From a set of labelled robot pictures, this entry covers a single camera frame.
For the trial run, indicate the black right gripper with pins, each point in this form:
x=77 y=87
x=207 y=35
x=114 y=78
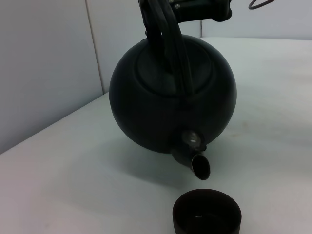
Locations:
x=207 y=9

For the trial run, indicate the small dark teacup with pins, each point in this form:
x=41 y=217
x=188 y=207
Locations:
x=207 y=214

